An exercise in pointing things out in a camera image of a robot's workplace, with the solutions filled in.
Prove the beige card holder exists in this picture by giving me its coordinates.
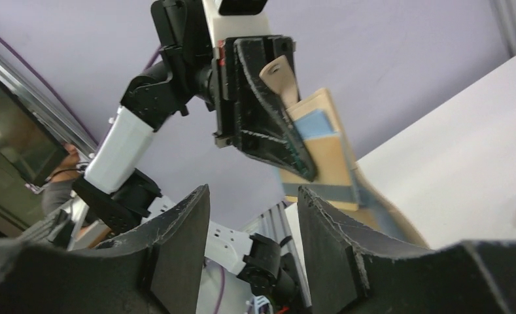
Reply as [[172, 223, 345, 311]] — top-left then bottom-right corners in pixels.
[[260, 56, 427, 247]]

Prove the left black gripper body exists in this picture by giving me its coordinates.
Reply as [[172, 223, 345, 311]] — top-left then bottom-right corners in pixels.
[[212, 39, 241, 148]]

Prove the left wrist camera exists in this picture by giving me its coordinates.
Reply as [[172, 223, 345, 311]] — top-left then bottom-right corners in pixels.
[[202, 0, 273, 49]]

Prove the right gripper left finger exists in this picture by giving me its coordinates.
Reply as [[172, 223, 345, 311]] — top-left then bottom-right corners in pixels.
[[0, 185, 210, 313]]

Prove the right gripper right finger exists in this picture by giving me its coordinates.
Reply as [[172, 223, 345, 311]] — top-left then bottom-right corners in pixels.
[[298, 187, 516, 313]]

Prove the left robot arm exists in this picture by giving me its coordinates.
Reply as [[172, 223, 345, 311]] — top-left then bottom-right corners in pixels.
[[73, 1, 318, 313]]

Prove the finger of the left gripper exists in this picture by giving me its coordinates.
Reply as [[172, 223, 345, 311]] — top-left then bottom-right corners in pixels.
[[233, 35, 318, 181]]

